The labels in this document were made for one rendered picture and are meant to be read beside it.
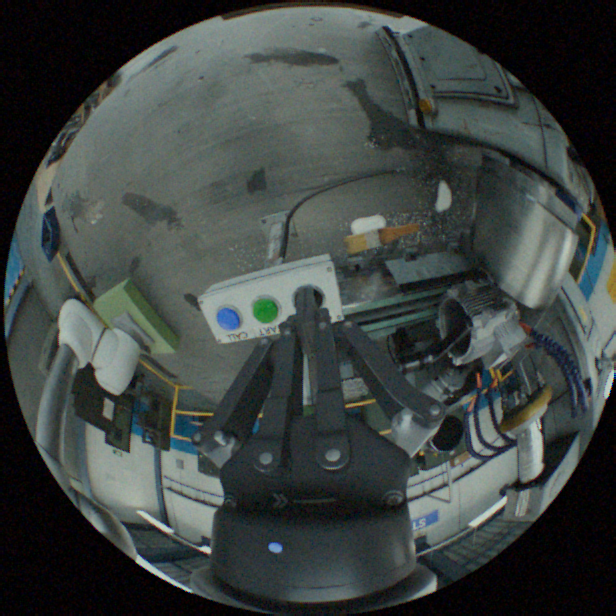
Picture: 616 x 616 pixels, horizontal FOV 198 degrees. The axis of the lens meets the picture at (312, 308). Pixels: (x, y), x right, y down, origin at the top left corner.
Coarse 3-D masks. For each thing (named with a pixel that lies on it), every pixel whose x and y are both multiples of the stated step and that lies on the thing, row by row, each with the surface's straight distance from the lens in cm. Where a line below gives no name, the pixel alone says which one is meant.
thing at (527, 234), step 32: (512, 160) 41; (480, 192) 38; (512, 192) 32; (544, 192) 33; (480, 224) 38; (512, 224) 33; (544, 224) 32; (480, 256) 38; (512, 256) 34; (544, 256) 34; (512, 288) 36; (544, 288) 37
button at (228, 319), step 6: (222, 312) 25; (228, 312) 24; (234, 312) 25; (222, 318) 25; (228, 318) 25; (234, 318) 25; (222, 324) 26; (228, 324) 25; (234, 324) 25; (228, 330) 26
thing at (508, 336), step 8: (512, 320) 61; (496, 328) 54; (504, 328) 57; (512, 328) 59; (520, 328) 62; (496, 336) 54; (504, 336) 55; (512, 336) 57; (520, 336) 60; (496, 344) 54; (504, 344) 54; (512, 344) 56; (488, 352) 57; (496, 352) 55; (504, 352) 54; (512, 352) 66; (488, 360) 58; (496, 360) 56; (488, 368) 59
